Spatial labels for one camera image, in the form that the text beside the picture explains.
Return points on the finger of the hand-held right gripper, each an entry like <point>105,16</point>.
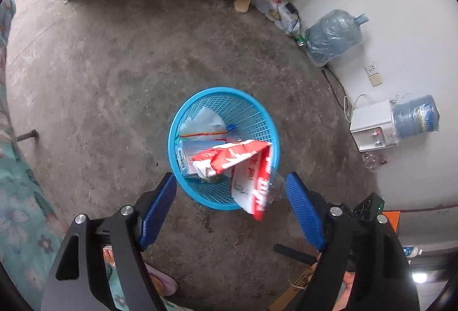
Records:
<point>293,251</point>

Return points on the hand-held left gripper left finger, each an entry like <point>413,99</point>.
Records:
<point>159,211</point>

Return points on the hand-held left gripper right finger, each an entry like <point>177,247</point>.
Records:
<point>304,211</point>

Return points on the blue mesh waste basket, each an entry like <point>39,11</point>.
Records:
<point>207,194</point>

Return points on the clear packet with red print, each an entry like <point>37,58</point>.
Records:
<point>250,189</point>

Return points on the red snack packet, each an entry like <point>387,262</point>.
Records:
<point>222,159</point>

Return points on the clear zip bag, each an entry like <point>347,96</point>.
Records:
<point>204,121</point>

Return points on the clear bottle with blue cap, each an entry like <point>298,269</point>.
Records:
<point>232,128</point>

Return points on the person's right hand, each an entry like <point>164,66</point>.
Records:
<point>347,279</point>

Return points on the orange box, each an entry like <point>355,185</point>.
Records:
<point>391,221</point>

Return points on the cardboard piece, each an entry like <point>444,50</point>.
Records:
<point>297,287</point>

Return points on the white and blue tube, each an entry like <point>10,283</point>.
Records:
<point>411,251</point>

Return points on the pink slipper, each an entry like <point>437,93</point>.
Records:
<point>162,282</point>

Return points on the white water dispenser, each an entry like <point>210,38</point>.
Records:
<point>368,121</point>

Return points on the labelled blue water jug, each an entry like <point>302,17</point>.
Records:
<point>415,118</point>

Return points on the floral teal blanket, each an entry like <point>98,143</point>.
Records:
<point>21,225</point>

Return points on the metal bed leg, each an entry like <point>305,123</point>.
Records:
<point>27,135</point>

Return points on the green can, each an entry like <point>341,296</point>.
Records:
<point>301,40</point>

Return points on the clear plastic package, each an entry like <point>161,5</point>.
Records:
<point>268,0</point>

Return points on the wooden board piece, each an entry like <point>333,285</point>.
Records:
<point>242,3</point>

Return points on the wall socket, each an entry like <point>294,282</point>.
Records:
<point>374,76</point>

